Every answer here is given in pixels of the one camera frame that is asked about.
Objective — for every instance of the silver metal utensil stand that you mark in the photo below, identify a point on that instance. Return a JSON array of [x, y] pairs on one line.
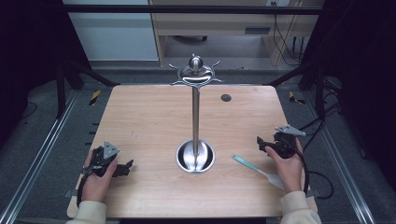
[[195, 118]]

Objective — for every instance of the aluminium floor rail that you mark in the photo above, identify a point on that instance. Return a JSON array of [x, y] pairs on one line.
[[342, 161], [34, 161]]

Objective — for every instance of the round dark table hole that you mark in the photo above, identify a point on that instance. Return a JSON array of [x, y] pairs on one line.
[[226, 97]]

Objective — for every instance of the black metal frame stand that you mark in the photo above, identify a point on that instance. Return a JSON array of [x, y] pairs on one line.
[[71, 81], [308, 84]]

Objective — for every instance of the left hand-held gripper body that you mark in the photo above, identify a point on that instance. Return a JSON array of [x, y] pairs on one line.
[[102, 155]]

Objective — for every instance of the person's left hand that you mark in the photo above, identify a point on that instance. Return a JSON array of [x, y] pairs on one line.
[[97, 183]]

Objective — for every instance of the wooden desk furniture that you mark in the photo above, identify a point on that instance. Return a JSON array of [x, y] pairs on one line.
[[218, 25]]

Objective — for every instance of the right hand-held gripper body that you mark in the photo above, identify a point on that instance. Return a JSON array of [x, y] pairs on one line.
[[286, 141]]

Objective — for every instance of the white cabinet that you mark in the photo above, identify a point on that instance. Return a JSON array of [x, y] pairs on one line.
[[115, 34]]

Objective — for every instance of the person's right hand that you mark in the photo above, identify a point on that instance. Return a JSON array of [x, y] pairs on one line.
[[288, 171]]

